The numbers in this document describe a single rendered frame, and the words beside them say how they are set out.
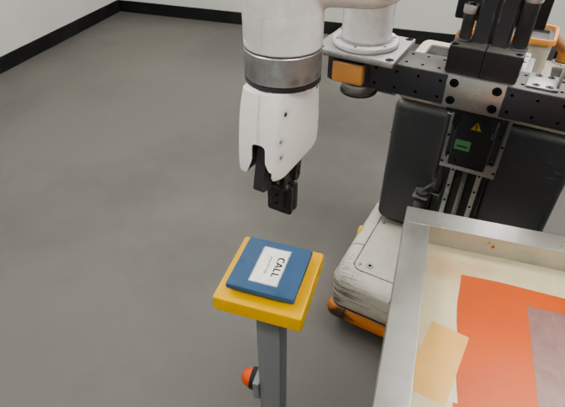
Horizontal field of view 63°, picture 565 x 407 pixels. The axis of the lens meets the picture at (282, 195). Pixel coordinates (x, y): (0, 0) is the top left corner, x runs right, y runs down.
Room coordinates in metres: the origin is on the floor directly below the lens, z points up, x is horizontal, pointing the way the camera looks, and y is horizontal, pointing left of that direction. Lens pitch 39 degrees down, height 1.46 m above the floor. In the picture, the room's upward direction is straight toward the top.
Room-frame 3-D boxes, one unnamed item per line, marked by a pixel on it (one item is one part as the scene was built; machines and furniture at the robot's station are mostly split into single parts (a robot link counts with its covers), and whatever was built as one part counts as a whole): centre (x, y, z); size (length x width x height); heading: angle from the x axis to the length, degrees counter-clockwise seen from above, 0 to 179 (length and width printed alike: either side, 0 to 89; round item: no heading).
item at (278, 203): (0.42, 0.01, 1.13); 0.03 x 0.03 x 0.07; 61
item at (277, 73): (0.44, 0.00, 1.29); 0.09 x 0.07 x 0.03; 151
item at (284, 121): (0.43, 0.00, 1.23); 0.10 x 0.08 x 0.11; 151
